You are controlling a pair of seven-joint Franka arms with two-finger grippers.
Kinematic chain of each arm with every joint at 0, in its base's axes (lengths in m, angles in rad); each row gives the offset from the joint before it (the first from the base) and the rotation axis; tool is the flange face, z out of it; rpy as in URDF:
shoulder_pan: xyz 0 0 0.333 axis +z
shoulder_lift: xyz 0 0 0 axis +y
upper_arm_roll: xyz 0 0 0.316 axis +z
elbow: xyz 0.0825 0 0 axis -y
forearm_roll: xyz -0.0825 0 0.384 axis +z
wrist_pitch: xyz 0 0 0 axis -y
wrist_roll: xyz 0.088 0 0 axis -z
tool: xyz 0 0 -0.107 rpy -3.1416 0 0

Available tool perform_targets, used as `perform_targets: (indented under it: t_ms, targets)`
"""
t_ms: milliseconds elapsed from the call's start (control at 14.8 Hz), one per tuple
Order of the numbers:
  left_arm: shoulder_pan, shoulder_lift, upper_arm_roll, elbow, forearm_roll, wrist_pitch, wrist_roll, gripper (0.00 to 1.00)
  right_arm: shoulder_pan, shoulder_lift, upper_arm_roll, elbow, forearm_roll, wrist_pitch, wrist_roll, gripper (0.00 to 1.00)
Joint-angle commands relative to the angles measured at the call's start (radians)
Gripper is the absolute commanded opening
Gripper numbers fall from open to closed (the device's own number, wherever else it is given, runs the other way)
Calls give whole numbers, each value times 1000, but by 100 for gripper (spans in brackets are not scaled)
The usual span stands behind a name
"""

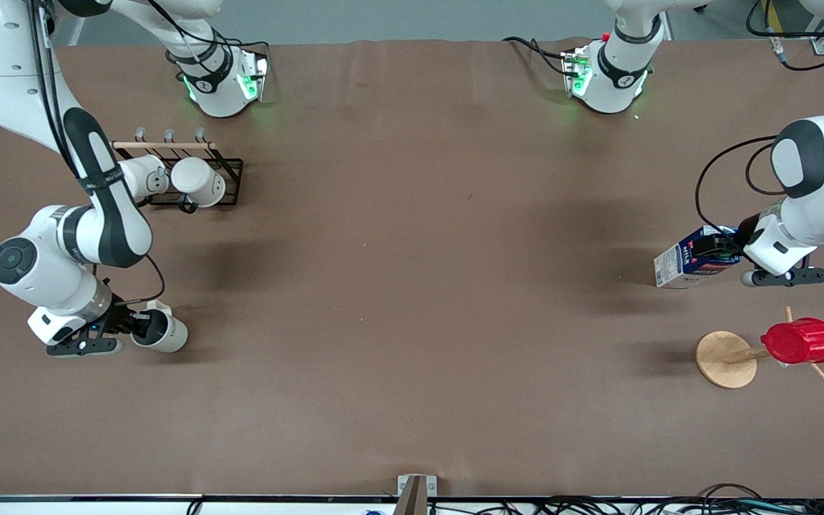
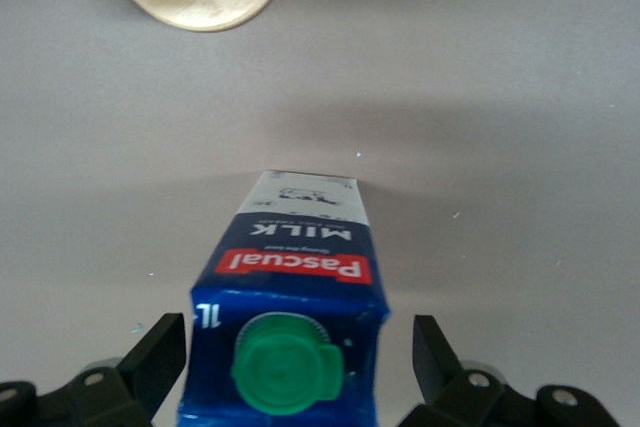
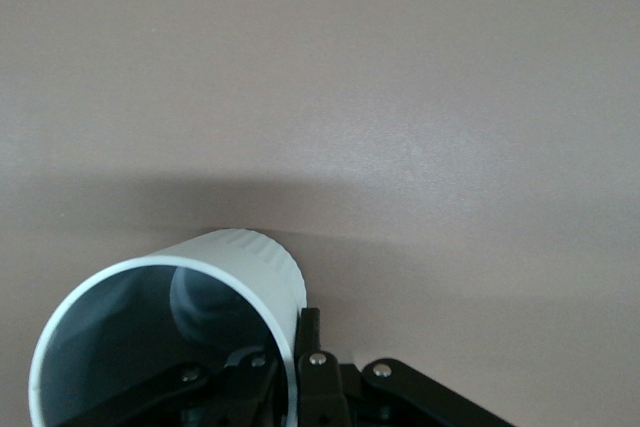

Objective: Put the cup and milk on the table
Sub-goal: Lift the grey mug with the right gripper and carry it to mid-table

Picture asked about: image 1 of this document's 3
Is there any white mug grey inside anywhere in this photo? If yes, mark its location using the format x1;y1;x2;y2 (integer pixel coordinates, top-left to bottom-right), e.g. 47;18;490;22
131;300;189;353

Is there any blue white milk carton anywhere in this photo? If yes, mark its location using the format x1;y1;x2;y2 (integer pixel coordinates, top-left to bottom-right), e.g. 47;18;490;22
654;225;742;289

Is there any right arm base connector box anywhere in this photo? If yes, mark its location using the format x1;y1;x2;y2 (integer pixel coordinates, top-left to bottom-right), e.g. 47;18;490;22
237;54;270;101

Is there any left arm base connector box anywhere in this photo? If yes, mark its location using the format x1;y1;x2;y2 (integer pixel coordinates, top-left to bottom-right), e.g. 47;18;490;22
561;49;593;97

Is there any red ridged plastic cup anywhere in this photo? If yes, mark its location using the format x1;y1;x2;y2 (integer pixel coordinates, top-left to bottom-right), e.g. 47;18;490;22
760;318;824;366

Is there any wooden mug tree stand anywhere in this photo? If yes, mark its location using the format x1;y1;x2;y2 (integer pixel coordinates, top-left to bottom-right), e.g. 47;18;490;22
695;306;824;390

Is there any white mug with printed face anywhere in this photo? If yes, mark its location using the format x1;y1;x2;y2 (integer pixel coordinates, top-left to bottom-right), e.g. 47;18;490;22
120;155;170;203

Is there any wooden rack rod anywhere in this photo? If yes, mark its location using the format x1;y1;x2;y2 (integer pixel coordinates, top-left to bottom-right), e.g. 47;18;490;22
112;141;217;151

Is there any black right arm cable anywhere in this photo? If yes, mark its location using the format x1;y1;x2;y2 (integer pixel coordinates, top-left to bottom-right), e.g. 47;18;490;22
26;0;167;308

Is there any plain white mug black handle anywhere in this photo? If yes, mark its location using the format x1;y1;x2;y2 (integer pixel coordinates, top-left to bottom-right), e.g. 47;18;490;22
171;157;227;214

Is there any black wire mug rack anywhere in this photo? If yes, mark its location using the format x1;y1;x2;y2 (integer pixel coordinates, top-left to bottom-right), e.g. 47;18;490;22
112;127;245;214

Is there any black cable with silver plug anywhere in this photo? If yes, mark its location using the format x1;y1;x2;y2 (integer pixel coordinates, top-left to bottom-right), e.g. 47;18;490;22
746;0;824;72

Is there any white table edge rail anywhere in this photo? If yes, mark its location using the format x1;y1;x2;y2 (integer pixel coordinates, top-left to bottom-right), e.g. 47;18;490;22
0;494;824;515

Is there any looped black floor cable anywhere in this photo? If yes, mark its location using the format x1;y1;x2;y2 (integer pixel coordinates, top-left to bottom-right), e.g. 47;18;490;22
698;484;767;505

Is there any black base cable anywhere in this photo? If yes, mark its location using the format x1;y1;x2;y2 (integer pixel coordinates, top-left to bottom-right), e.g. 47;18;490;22
504;36;577;76
226;36;271;58

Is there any long black floor cable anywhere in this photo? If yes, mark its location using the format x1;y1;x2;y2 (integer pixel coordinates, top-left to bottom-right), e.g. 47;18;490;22
430;497;824;515

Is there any metal bracket with wooden post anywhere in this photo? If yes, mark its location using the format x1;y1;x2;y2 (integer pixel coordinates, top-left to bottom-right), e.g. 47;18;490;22
392;474;438;515

